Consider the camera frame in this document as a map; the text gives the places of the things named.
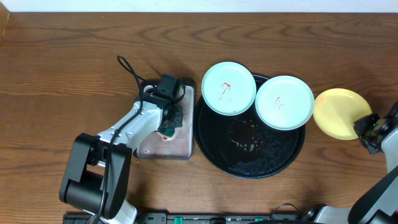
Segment green yellow sponge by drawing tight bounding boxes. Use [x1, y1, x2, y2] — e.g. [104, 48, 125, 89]
[161, 128, 175, 139]

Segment yellow plate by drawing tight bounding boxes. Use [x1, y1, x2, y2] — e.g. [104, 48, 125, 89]
[313, 88, 373, 140]

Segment pale green plate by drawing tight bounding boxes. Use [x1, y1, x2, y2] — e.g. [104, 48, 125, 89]
[255, 75, 315, 131]

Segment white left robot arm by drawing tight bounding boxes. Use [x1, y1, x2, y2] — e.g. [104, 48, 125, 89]
[59, 90, 183, 223]

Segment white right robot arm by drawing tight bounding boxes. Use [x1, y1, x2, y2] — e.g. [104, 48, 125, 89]
[313, 103, 397, 224]

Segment rectangular black metal tray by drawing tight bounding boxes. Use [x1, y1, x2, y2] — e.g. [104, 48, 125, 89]
[133, 80, 195, 159]

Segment round black tray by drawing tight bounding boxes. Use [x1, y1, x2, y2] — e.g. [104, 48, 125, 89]
[193, 73, 306, 179]

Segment light blue plate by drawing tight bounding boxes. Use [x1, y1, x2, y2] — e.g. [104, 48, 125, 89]
[201, 62, 256, 116]

